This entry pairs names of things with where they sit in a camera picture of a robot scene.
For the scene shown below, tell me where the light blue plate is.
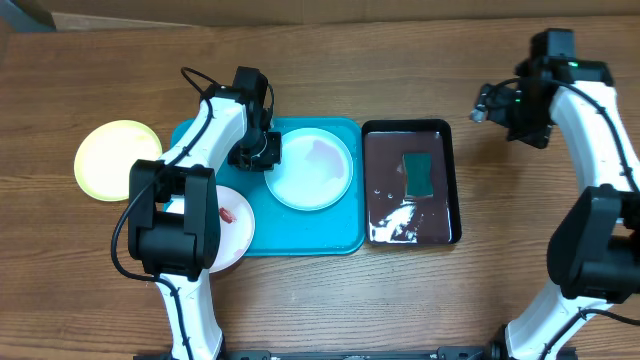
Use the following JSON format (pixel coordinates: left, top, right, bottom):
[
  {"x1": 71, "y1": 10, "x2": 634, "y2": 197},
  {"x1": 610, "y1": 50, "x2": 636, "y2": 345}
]
[{"x1": 264, "y1": 128, "x2": 354, "y2": 211}]

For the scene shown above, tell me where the green scouring sponge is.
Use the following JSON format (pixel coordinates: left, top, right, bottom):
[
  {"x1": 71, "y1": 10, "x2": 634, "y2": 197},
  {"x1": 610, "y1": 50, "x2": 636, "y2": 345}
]
[{"x1": 403, "y1": 153, "x2": 434, "y2": 198}]

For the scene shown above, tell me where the yellow plate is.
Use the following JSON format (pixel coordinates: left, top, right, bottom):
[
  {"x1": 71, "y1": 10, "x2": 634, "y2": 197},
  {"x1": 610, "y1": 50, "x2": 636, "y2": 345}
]
[{"x1": 74, "y1": 120, "x2": 162, "y2": 202}]

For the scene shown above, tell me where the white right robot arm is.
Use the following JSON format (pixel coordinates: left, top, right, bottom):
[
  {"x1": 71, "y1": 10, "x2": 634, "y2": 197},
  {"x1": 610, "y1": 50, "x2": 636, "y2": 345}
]
[{"x1": 470, "y1": 28, "x2": 639, "y2": 360}]

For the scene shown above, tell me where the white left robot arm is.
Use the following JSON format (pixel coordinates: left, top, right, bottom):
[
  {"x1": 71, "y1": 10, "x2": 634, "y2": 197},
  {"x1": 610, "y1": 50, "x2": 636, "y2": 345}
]
[{"x1": 112, "y1": 67, "x2": 282, "y2": 359}]

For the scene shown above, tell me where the black water tray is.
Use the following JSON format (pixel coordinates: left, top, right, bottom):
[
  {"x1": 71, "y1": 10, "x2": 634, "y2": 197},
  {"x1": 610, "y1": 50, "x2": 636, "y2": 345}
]
[{"x1": 362, "y1": 119, "x2": 462, "y2": 246}]

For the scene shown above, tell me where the pink plate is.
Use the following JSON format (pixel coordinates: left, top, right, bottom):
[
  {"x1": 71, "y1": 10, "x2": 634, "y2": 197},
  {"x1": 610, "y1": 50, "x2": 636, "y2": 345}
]
[{"x1": 164, "y1": 184, "x2": 256, "y2": 275}]

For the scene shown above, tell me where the cardboard backdrop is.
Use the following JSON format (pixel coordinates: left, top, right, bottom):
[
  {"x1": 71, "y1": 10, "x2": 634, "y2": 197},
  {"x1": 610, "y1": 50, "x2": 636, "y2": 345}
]
[{"x1": 0, "y1": 0, "x2": 640, "y2": 34}]

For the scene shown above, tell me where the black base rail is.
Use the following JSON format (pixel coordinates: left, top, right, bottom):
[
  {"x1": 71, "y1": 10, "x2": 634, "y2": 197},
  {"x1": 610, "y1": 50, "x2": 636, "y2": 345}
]
[{"x1": 133, "y1": 345, "x2": 579, "y2": 360}]

